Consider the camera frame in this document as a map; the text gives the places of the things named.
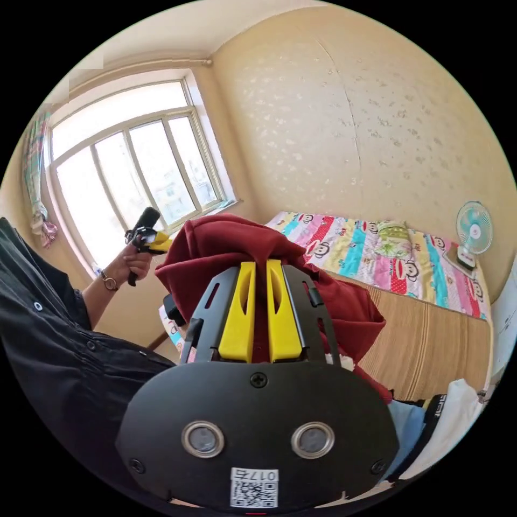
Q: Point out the person's body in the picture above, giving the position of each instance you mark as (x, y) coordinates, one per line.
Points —
(52, 363)

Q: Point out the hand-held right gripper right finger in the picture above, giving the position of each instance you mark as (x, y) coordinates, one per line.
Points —
(284, 327)

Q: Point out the colourful checked curtain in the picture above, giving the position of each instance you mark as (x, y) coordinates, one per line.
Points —
(36, 173)

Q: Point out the person's left forearm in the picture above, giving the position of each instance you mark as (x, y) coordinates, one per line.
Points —
(99, 297)

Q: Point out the white cupboard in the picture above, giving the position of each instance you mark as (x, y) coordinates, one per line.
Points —
(505, 319)

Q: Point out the pile of clothes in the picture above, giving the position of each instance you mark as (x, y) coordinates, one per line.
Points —
(440, 424)

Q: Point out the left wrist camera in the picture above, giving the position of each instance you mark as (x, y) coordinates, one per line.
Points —
(148, 219)

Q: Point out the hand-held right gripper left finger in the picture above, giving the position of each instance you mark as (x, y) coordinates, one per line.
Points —
(238, 323)

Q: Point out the green printed pillow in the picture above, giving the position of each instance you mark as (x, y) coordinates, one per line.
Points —
(391, 239)

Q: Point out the person's left hand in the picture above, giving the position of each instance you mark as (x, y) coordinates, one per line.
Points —
(131, 262)

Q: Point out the small teal table fan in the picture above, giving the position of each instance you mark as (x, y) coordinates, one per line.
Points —
(473, 230)

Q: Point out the red long sleeve shirt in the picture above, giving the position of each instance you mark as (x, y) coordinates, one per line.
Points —
(226, 250)

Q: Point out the bed with mat and printed sheet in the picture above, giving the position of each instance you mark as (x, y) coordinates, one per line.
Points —
(424, 347)

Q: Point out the window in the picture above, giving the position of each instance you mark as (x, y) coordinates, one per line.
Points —
(133, 173)

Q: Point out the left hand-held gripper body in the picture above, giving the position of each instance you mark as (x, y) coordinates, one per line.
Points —
(139, 236)

